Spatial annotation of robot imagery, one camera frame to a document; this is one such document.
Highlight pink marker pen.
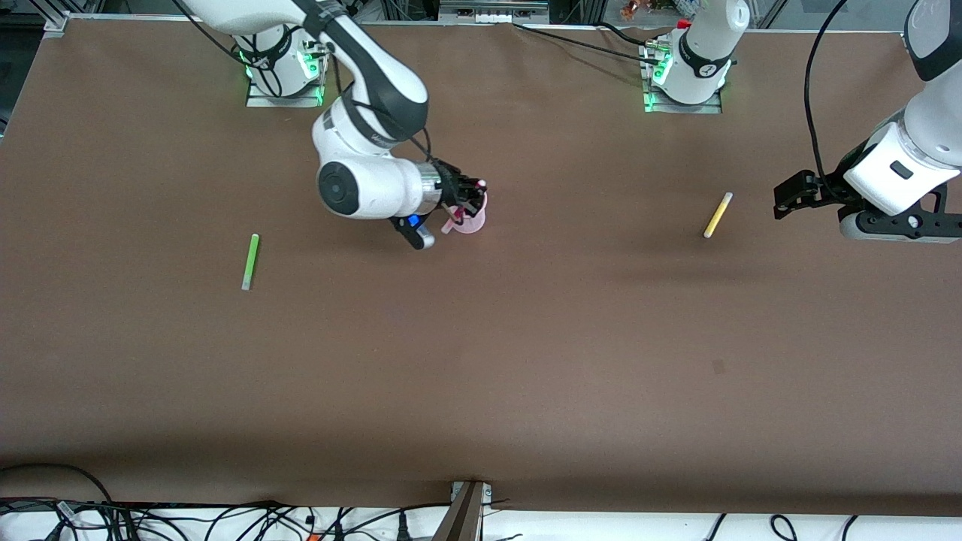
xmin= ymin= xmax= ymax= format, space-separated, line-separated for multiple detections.
xmin=441 ymin=179 xmax=488 ymax=234

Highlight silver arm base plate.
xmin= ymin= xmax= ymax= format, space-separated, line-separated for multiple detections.
xmin=644 ymin=90 xmax=724 ymax=115
xmin=247 ymin=81 xmax=325 ymax=108

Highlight green marker pen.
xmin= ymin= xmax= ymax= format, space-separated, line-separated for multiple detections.
xmin=240 ymin=234 xmax=261 ymax=292

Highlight aluminium frame profile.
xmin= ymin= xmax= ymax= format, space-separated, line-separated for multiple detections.
xmin=0 ymin=0 xmax=107 ymax=140

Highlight aluminium bracket at table edge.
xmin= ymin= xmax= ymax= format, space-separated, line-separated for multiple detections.
xmin=434 ymin=481 xmax=494 ymax=541

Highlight grey metal rack shelf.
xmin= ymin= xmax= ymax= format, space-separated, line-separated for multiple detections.
xmin=439 ymin=0 xmax=551 ymax=24

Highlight pink mesh pen holder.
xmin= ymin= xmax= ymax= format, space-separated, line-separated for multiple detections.
xmin=452 ymin=192 xmax=490 ymax=236

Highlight black looped floor cable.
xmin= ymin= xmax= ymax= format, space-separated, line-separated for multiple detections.
xmin=0 ymin=462 xmax=115 ymax=506

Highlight black cable on table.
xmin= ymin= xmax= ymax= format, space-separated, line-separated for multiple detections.
xmin=511 ymin=21 xmax=664 ymax=67

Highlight yellow marker pen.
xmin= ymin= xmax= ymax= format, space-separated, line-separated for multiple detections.
xmin=703 ymin=192 xmax=734 ymax=240

